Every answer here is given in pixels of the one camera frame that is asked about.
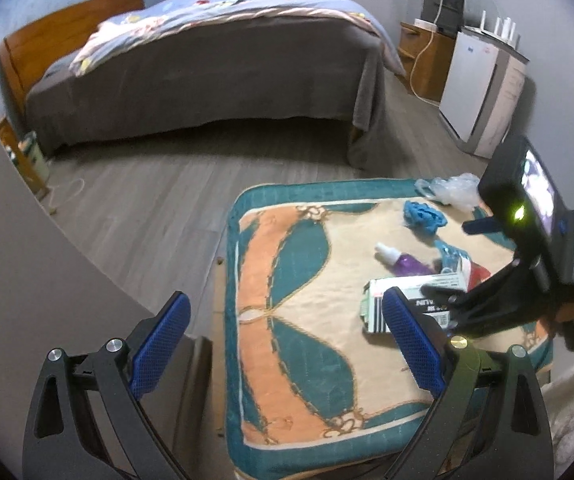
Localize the red packet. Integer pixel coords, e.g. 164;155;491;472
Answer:
467;262;493;291

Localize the blue face mask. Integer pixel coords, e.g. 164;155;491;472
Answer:
403;200;447;235

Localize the wooden bed headboard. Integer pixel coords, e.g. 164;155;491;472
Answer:
0;0;146;127

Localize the wooden television cabinet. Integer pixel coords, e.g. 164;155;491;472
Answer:
398;21;457;104

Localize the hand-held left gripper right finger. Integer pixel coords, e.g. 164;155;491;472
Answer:
381;287;554;480

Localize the wooden nightstand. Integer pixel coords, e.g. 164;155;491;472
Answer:
0;117;50;201

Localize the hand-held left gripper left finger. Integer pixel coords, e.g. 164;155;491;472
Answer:
22;291;193;480

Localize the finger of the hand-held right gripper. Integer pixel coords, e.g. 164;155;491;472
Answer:
462;215;508;236
419;257;556;341

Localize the white air purifier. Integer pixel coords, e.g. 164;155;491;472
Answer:
439;27;528;159

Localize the blue floral quilt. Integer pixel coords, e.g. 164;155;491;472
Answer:
69;0;407;79

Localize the cream cable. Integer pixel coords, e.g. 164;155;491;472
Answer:
409;30;443;101

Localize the white green medicine box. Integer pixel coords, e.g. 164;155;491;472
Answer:
362;276;468;335

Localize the light blue plastic item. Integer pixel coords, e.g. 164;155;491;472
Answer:
434;240;471;276

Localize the white floor cable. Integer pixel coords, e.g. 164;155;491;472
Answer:
47;177;86;216

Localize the white router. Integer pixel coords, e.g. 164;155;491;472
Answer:
462;10;521;46

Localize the bed with grey cover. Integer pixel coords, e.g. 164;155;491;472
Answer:
24;2;408;171

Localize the clear plastic bag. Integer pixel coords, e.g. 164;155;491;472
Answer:
414;172;483;211

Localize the horse print mat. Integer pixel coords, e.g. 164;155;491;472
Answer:
224;178;553;477

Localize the purple spray bottle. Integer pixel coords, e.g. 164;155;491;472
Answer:
374;241;436;277

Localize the black television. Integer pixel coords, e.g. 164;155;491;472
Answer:
422;0;467;36

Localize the pale green bucket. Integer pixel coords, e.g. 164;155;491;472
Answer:
17;131;50;181

